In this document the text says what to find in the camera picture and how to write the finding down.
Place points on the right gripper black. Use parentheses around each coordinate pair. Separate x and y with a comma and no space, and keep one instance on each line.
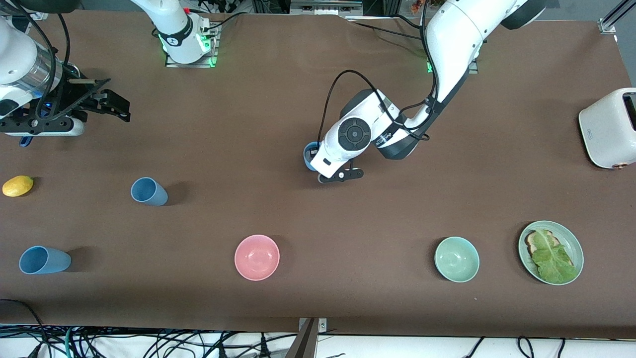
(74,99)

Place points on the blue cup with white filling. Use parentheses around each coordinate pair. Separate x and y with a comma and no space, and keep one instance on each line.
(308,161)

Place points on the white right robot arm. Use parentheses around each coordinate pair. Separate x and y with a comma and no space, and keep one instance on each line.
(174,30)

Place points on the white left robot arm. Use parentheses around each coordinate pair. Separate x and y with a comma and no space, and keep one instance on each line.
(452,44)

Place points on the dark blue saucepan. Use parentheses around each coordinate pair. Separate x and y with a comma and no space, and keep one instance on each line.
(25,141)

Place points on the yellow lemon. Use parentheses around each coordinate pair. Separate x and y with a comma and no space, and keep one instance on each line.
(17,186)

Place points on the pink bowl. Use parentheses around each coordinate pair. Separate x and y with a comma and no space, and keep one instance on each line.
(257,257)

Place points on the grey metal box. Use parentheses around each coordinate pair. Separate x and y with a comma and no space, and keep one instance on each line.
(325,7)

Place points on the dark mounting pole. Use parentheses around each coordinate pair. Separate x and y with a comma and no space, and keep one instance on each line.
(304,343)

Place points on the pale green bowl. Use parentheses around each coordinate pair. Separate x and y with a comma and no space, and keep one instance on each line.
(457,259)

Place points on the pale green plate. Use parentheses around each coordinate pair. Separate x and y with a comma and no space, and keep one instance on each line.
(524,253)

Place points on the bread slice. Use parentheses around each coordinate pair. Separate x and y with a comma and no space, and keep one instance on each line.
(530,243)

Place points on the green lettuce leaf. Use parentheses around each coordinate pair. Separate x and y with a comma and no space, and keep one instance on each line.
(554,261)

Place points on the white toaster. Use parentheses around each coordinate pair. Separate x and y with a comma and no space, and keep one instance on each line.
(606,134)

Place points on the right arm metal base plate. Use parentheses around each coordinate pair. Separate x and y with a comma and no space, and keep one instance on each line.
(213,47)

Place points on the metal table edge bracket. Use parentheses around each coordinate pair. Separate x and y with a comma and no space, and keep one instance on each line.
(322,325)

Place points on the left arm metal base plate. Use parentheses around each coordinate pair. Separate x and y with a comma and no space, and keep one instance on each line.
(474,67)

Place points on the aluminium frame rail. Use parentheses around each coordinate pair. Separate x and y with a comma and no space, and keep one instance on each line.
(616,15)

